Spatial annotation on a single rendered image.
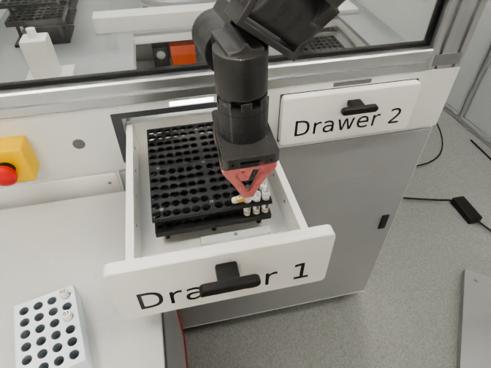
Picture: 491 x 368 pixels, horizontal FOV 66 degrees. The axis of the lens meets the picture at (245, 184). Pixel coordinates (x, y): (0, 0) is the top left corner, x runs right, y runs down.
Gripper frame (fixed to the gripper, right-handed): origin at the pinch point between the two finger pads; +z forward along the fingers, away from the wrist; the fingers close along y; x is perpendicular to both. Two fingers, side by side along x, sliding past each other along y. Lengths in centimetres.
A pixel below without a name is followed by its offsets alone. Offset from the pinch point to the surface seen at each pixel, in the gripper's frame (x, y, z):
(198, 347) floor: -15, -19, 95
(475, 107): 154, -119, 87
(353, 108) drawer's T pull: 24.6, -20.0, 4.5
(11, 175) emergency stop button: -36.7, -16.3, 5.8
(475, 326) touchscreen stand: 80, -7, 94
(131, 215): -16.6, -2.1, 4.9
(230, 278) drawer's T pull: -4.3, 11.9, 3.6
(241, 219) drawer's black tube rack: -0.8, -0.4, 7.8
